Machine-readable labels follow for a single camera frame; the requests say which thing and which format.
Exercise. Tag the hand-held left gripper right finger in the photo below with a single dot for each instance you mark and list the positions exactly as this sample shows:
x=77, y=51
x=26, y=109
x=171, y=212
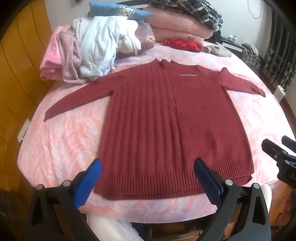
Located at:
x=208, y=183

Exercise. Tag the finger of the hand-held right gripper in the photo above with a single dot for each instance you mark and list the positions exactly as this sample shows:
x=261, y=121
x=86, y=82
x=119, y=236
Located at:
x=274, y=150
x=290, y=144

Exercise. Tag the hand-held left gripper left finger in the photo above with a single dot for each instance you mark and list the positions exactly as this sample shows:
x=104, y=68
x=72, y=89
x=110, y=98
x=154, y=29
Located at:
x=89, y=183

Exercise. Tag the dark red knit sweater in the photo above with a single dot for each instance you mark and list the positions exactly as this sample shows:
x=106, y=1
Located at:
x=150, y=127

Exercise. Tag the person's white trousers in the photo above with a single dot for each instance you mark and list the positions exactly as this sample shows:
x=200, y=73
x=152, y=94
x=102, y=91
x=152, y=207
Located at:
x=108, y=227

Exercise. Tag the white tissue box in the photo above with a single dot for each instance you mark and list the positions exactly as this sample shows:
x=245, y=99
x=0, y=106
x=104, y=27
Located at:
x=281, y=89

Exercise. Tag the white plastic strip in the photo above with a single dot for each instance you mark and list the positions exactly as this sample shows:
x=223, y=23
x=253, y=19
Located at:
x=23, y=129

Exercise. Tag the plaid shirt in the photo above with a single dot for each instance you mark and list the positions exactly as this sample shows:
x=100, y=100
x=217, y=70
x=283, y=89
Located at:
x=251, y=56

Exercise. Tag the dark slatted furniture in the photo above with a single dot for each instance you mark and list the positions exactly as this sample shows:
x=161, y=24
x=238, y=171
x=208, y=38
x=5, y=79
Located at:
x=282, y=46

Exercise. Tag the dark nightstand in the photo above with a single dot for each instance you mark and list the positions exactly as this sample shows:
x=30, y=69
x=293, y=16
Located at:
x=233, y=45

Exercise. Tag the small white bottle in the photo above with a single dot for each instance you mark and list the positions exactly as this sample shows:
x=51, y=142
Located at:
x=234, y=38

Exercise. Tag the mauve pink garment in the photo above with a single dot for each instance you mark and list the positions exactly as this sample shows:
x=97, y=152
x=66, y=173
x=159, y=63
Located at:
x=69, y=60

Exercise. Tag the bright pink towel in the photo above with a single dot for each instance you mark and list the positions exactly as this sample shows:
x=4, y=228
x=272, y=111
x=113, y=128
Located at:
x=49, y=58

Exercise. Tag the white crinkled garment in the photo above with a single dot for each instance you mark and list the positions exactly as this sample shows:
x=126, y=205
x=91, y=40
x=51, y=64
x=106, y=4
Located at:
x=97, y=46

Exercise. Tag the red patterned pouch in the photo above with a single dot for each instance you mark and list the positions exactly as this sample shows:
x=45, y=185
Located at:
x=185, y=44

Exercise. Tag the cream zip garment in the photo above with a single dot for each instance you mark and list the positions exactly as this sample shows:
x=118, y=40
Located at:
x=129, y=44

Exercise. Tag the purple patterned cloth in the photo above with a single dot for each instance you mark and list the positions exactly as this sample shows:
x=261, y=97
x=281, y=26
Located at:
x=145, y=34

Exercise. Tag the folded pink fleece blanket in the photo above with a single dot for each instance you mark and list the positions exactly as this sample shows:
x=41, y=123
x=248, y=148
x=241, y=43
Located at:
x=175, y=25

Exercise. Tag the dark plaid blanket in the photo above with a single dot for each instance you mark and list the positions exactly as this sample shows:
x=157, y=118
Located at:
x=196, y=9

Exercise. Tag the blue patterned pillow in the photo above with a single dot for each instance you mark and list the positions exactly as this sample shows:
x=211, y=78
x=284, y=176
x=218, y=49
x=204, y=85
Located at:
x=108, y=9

